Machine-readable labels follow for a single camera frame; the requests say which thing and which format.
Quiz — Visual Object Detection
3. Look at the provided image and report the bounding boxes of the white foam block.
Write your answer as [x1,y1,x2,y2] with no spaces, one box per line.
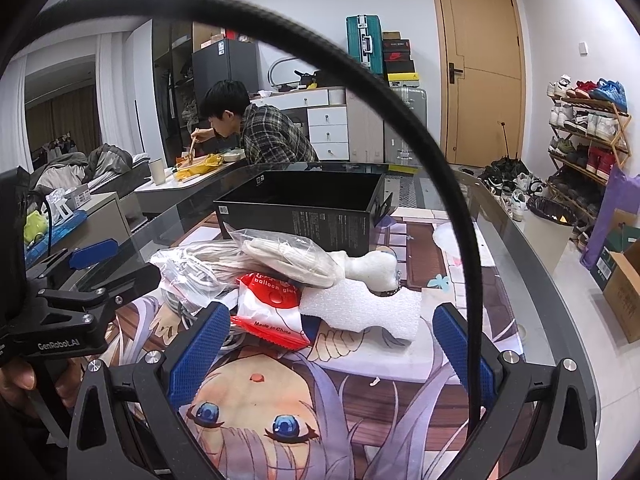
[299,278,422,341]

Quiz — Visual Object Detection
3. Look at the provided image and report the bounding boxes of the silver suitcase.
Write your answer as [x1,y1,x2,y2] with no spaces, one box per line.
[383,84,430,166]

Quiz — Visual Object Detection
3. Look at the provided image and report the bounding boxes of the white drawer cabinet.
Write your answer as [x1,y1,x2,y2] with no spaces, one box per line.
[252,87,384,164]

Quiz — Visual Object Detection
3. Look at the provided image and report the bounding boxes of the clothes pile on sofa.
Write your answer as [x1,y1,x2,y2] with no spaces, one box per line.
[29,144,151,198]

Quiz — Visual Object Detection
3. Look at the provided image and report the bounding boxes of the black cardboard box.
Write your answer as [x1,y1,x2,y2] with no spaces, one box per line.
[215,170,392,257]

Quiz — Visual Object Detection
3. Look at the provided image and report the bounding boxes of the yellow food bag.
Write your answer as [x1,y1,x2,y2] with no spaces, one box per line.
[174,154,224,182]

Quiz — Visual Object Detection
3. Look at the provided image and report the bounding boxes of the beige cup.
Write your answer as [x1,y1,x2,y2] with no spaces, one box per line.
[149,159,166,186]

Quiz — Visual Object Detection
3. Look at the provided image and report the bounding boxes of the black fridge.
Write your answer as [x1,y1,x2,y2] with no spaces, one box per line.
[192,39,259,104]

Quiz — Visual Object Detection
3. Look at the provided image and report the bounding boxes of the wooden door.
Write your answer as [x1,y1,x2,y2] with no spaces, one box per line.
[434,0,526,167]

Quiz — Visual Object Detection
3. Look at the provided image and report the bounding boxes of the grey side table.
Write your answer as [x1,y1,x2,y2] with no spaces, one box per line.
[134,151,246,216]

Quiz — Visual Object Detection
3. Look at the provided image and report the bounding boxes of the man in plaid shirt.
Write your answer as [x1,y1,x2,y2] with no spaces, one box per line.
[191,80,319,165]

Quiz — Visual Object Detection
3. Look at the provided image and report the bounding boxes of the teal suitcase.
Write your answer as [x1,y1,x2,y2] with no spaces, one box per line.
[345,14,385,77]

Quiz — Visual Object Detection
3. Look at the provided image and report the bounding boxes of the white plush toy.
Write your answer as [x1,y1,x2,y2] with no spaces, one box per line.
[329,250,399,294]

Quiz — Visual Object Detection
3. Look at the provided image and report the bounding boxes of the bagged white cable bundle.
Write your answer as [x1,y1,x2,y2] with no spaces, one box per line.
[148,238,266,331]

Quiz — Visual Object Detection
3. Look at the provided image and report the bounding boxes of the stacked shoe boxes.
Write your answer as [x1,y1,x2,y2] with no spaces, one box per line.
[382,32,420,88]

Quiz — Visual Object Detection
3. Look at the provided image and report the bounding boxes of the red snack packet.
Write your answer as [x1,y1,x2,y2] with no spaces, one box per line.
[231,272,310,351]

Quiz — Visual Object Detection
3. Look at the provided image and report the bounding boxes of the pile of shoes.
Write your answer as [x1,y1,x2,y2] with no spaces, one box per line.
[480,156,547,221]

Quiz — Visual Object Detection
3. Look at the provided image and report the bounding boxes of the wooden shoe rack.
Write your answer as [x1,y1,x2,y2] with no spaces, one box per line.
[547,75,631,244]

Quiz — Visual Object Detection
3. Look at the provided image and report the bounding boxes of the bagged white rope coil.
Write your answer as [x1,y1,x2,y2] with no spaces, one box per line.
[224,223,346,290]

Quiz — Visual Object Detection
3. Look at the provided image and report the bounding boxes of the operator left hand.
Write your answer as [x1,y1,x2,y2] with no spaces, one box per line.
[1,360,82,418]

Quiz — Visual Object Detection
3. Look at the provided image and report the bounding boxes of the anime print desk mat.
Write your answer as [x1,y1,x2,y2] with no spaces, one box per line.
[96,206,532,480]

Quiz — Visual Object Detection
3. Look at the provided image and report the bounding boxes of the open cardboard box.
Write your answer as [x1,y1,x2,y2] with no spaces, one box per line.
[603,242,640,342]

